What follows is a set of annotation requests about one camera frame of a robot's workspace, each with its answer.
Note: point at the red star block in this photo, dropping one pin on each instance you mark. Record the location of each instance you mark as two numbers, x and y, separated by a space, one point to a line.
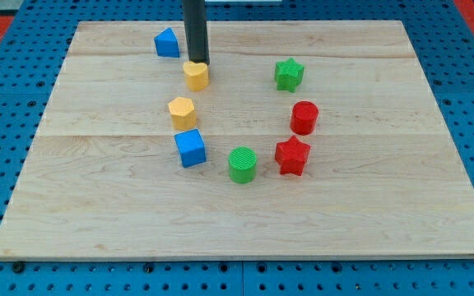
292 156

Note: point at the green star block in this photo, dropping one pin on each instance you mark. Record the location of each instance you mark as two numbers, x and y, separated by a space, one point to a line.
288 75

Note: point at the blue cube block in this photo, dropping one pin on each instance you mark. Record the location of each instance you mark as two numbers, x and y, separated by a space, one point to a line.
191 148

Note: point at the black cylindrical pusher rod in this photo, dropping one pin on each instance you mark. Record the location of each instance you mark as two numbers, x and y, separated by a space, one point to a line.
195 26

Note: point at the blue triangle block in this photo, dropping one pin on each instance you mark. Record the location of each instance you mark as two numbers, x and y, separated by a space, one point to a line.
167 44

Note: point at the yellow heart block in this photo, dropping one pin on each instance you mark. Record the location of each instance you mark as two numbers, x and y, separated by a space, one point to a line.
196 75

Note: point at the green cylinder block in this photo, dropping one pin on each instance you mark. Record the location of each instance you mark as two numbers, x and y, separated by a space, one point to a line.
242 165

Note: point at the red cylinder block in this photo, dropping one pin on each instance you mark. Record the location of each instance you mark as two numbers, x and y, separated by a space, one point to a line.
303 119

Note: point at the wooden board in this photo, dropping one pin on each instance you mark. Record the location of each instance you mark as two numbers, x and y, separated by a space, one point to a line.
103 180

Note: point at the yellow hexagon block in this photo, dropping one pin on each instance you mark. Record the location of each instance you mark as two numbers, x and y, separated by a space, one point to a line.
183 113

